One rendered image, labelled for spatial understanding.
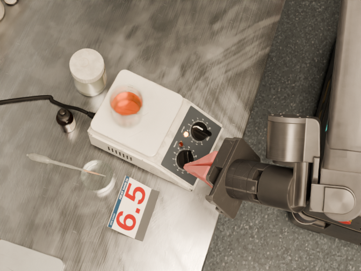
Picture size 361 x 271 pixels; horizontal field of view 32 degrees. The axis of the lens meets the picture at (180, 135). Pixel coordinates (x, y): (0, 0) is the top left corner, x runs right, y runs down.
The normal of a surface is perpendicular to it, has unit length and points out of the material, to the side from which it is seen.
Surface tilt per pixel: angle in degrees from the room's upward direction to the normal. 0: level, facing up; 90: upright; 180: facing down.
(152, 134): 0
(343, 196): 30
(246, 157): 50
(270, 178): 40
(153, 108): 0
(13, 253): 0
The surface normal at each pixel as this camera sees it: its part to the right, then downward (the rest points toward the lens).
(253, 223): 0.04, -0.31
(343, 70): -0.32, 0.11
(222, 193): 0.73, 0.11
